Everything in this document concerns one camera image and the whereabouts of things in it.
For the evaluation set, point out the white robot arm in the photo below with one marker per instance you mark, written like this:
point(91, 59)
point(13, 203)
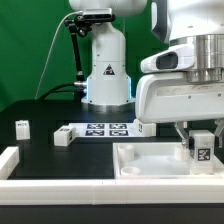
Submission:
point(170, 23)

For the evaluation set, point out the white U-shaped fence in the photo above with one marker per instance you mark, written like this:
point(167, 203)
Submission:
point(98, 192)

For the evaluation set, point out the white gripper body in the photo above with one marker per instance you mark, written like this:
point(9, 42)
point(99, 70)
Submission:
point(164, 95)

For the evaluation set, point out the white square tabletop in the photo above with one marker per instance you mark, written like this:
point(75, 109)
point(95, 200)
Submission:
point(159, 161)

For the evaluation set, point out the fiducial marker sheet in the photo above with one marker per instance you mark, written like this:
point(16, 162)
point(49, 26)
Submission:
point(105, 130)

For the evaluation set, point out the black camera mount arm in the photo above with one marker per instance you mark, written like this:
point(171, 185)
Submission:
point(78, 28)

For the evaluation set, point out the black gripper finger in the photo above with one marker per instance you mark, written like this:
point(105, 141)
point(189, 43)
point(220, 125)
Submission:
point(179, 126)
point(219, 132)

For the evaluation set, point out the grey depth camera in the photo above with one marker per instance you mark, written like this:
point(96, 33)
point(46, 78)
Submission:
point(97, 14)

